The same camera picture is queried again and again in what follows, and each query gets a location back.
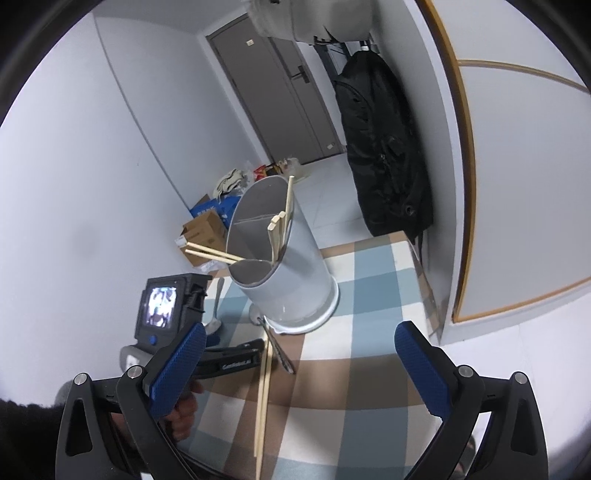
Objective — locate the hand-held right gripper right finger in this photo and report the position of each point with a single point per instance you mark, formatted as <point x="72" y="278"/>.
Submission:
<point x="418" y="364"/>

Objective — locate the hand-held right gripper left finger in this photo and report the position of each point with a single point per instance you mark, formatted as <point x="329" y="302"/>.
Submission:
<point x="180" y="369"/>

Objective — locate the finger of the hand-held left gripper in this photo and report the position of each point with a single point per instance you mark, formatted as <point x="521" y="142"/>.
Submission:
<point x="231" y="360"/>

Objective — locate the shiny metal spoon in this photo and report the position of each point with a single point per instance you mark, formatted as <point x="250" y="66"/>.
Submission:
<point x="281" y="355"/>

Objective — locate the grey soup ladle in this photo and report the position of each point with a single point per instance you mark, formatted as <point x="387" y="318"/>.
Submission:
<point x="218" y="300"/>

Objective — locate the pale wooden chopstick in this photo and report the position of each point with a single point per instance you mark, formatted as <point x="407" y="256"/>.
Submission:
<point x="259" y="415"/>
<point x="264" y="415"/>

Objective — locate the grey plastic utensil holder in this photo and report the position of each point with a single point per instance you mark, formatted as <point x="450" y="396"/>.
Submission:
<point x="295" y="277"/>

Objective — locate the group of wooden chopsticks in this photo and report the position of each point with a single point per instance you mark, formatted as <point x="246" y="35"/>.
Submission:
<point x="277" y="235"/>

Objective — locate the person's left hand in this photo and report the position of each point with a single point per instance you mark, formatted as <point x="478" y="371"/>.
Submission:
<point x="184" y="415"/>

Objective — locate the brown cardboard box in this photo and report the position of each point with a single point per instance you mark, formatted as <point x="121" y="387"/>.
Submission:
<point x="205" y="230"/>

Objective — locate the checkered tablecloth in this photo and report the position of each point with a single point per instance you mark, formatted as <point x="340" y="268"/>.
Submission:
<point x="369" y="286"/>

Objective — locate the blue cardboard box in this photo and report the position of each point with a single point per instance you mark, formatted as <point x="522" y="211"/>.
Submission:
<point x="226" y="207"/>

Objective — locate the white tote bag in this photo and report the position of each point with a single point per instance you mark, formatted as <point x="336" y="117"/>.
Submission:
<point x="228" y="180"/>

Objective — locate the red snack bag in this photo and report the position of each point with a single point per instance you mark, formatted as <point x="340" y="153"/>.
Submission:
<point x="260" y="173"/>

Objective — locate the white cabinet door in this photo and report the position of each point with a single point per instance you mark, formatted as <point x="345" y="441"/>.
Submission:
<point x="517" y="184"/>

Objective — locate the large black bag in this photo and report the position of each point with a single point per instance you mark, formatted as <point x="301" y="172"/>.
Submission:
<point x="383" y="152"/>

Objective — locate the grey door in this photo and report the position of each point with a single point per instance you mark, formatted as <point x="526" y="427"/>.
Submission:
<point x="286" y="92"/>

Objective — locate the black metal rack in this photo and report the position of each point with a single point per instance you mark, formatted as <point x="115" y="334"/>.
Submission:
<point x="330" y="57"/>

